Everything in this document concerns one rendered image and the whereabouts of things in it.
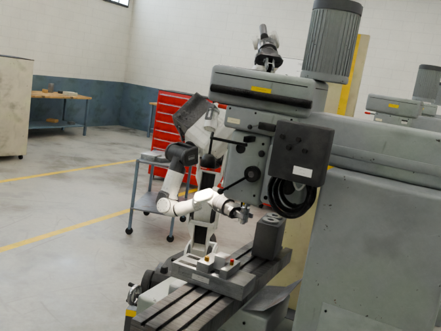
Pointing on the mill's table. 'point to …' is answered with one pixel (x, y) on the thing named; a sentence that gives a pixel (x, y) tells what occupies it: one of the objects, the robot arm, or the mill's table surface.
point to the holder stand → (268, 236)
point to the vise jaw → (206, 264)
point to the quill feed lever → (252, 172)
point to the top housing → (316, 87)
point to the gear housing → (249, 117)
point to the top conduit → (262, 96)
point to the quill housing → (237, 165)
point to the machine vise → (214, 277)
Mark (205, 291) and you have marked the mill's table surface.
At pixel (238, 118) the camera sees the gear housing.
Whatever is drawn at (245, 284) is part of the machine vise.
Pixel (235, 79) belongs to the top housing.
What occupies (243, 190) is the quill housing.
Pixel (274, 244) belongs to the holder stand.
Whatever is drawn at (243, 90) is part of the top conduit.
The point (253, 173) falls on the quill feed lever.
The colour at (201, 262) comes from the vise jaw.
